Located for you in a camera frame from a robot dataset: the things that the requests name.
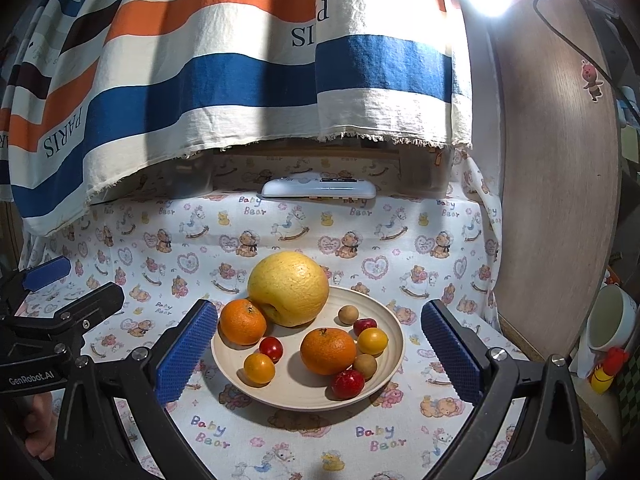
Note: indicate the cream round plate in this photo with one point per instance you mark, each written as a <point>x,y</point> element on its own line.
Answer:
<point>300,396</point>

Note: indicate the green checked cloth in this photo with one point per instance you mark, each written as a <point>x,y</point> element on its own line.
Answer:
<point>630,392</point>

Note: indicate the red cherry tomato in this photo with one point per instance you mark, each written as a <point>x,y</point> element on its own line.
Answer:
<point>364,325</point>
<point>271,349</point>
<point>348,384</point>

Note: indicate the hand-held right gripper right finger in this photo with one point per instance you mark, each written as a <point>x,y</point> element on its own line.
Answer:
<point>450,355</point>

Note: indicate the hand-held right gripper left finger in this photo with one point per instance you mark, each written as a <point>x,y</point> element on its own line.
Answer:
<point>187,355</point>

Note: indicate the white power strip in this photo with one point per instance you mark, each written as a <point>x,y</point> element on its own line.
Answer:
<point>320,187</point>

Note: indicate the translucent plastic box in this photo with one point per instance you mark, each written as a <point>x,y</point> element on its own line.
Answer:
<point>192,180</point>

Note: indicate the person's left hand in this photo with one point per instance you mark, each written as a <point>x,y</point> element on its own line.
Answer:
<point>39,425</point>

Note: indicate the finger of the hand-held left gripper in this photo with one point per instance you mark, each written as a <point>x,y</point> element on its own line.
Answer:
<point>47,272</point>
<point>95,305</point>

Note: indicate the brown longan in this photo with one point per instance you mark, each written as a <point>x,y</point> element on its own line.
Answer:
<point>348,315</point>
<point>365,365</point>

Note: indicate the striped hanging cloth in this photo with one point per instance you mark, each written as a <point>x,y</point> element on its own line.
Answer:
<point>200,85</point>

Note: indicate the bear print table cloth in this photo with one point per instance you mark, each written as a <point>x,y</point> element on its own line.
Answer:
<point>300,240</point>

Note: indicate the orange mandarin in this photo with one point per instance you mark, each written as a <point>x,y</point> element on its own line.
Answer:
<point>327,352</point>
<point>243,322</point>

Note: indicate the large yellow pomelo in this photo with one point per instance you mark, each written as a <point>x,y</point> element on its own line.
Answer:
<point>287,287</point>

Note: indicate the yellow and red toy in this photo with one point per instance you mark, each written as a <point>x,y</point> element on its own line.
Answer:
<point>605,371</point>

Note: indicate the white mug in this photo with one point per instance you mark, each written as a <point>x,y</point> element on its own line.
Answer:
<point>612,317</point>

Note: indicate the cartoon figure sticker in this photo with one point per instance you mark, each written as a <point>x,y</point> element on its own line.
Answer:
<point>592,80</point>

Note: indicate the yellow cherry tomato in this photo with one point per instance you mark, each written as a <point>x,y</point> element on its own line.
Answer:
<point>372,341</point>
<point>259,369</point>

